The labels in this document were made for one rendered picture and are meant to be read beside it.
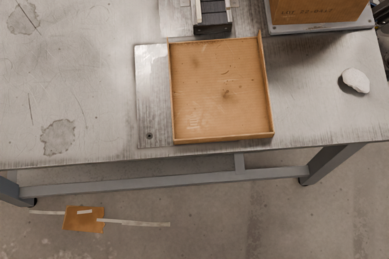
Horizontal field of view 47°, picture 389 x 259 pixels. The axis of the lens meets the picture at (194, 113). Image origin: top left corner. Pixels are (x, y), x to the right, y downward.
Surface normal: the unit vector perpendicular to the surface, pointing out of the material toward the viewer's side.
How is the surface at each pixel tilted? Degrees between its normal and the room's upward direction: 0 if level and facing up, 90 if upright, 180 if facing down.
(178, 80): 0
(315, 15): 90
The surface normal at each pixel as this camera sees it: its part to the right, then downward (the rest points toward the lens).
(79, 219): -0.01, -0.32
